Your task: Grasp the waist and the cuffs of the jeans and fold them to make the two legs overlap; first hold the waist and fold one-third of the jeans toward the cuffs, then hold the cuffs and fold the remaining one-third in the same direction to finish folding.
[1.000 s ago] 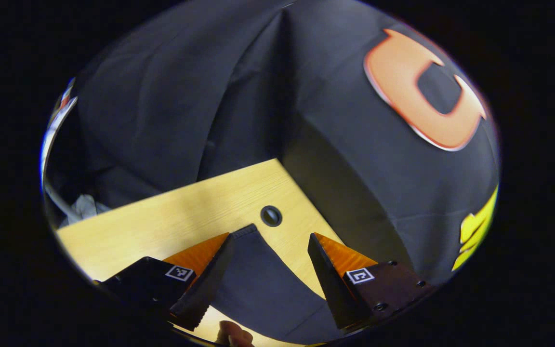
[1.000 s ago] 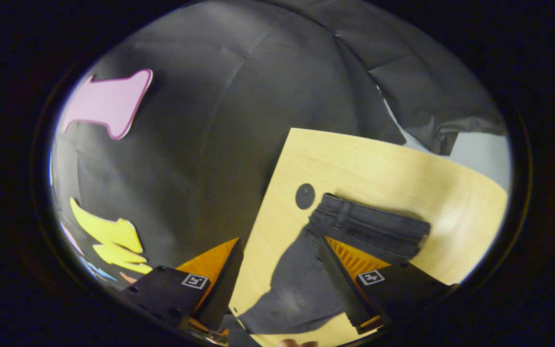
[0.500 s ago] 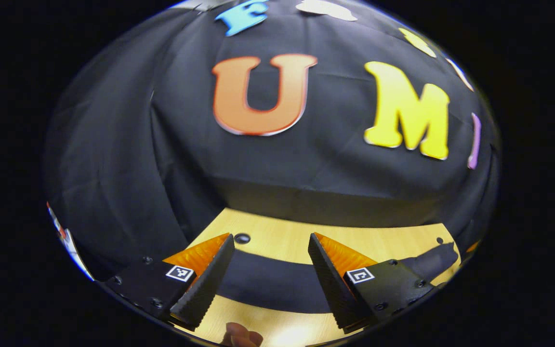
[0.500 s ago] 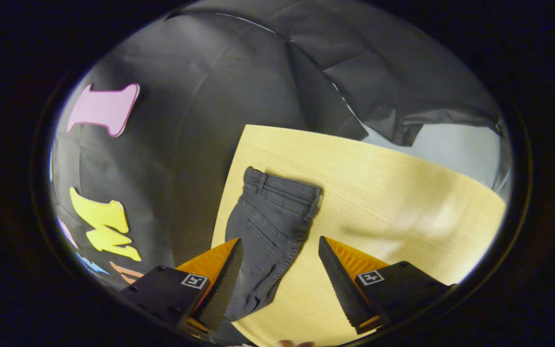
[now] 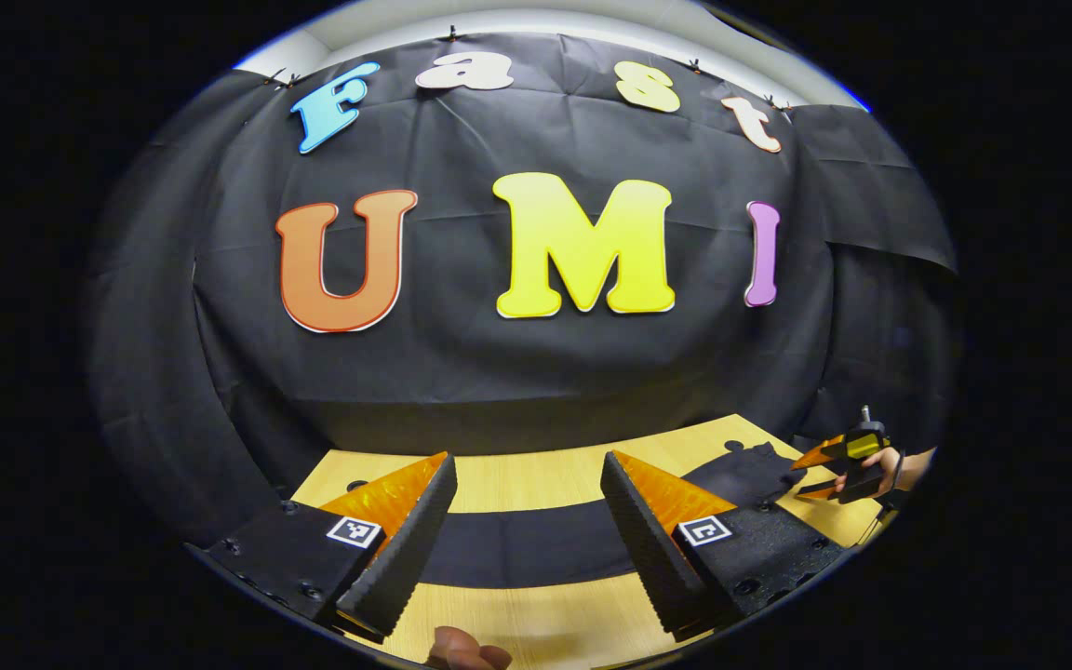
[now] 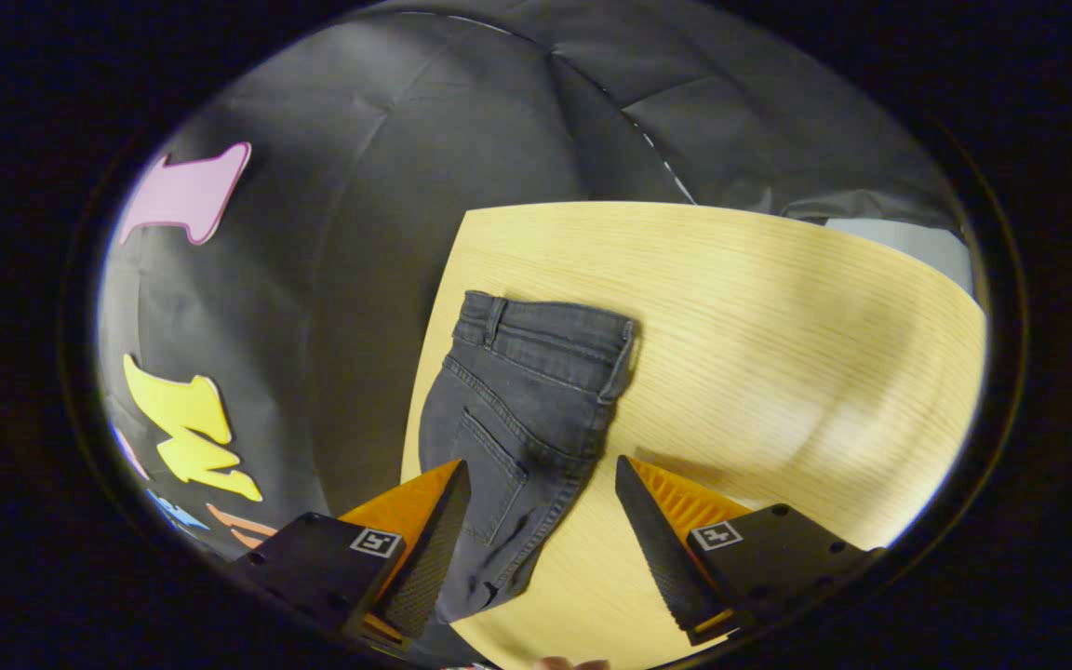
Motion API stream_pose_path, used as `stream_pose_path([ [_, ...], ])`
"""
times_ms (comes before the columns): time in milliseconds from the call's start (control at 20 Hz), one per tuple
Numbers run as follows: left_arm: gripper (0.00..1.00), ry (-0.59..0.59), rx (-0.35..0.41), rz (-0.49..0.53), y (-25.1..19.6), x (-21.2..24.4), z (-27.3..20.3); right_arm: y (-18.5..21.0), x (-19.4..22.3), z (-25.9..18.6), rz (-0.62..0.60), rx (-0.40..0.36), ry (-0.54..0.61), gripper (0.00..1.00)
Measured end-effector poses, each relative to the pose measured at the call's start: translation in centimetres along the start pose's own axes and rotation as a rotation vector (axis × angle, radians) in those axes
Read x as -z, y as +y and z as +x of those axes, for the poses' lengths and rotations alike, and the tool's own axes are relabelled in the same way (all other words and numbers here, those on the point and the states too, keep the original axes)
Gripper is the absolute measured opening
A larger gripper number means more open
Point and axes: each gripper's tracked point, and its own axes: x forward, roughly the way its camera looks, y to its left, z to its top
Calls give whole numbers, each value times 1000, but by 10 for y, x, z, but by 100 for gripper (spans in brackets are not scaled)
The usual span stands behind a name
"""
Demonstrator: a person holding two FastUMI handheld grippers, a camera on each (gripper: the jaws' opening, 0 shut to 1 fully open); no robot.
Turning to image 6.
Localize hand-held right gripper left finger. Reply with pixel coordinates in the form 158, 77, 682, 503
231, 459, 472, 648

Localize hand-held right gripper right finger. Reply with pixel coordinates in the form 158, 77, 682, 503
614, 454, 883, 646

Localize dark grey jeans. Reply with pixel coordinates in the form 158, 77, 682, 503
418, 289, 641, 626

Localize black backdrop cloth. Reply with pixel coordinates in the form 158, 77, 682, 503
97, 0, 965, 559

